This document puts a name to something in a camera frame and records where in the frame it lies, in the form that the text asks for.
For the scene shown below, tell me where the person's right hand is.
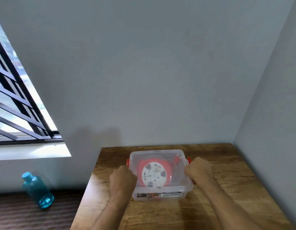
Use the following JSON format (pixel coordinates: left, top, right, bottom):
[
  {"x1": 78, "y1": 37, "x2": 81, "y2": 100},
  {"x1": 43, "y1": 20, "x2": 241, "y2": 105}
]
[{"x1": 184, "y1": 157, "x2": 213, "y2": 187}]

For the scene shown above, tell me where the person's left hand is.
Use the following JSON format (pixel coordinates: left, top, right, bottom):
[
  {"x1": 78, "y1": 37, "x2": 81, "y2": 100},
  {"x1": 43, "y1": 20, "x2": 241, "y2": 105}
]
[{"x1": 109, "y1": 165, "x2": 138, "y2": 202}]

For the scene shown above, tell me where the clear plastic lid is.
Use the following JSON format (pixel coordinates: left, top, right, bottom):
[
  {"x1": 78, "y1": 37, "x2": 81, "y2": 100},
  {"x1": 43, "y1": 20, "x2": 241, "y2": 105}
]
[{"x1": 129, "y1": 149, "x2": 193, "y2": 189}]

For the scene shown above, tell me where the red and white cable reel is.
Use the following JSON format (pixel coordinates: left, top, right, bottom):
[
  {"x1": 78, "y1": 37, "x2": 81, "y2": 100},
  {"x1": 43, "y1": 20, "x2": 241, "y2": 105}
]
[{"x1": 136, "y1": 157, "x2": 175, "y2": 188}]

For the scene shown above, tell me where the clear plastic box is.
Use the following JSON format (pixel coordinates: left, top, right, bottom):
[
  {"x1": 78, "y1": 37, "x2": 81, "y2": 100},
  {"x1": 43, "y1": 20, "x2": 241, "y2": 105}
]
[{"x1": 126, "y1": 150, "x2": 193, "y2": 202}]

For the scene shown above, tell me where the person's left forearm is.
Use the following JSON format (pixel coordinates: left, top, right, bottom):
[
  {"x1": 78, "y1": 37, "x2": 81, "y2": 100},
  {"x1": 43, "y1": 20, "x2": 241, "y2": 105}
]
[{"x1": 90, "y1": 196, "x2": 130, "y2": 230}]

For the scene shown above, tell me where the person's right forearm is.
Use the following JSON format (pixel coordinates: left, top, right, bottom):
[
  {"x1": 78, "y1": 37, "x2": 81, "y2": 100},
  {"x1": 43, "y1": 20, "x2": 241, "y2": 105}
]
[{"x1": 196, "y1": 179, "x2": 266, "y2": 230}]

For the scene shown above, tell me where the teal plastic bottle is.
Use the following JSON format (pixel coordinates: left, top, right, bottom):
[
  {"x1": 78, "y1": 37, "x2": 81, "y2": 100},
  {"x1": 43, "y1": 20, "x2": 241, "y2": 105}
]
[{"x1": 21, "y1": 172, "x2": 55, "y2": 209}]

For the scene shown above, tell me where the white window sill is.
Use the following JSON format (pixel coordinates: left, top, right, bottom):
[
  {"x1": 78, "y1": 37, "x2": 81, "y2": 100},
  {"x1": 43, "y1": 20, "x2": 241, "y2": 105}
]
[{"x1": 0, "y1": 142, "x2": 72, "y2": 161}]

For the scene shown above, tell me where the black window frame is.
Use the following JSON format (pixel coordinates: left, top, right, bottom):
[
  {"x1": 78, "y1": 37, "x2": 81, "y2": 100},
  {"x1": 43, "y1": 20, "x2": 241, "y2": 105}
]
[{"x1": 0, "y1": 15, "x2": 63, "y2": 146}]

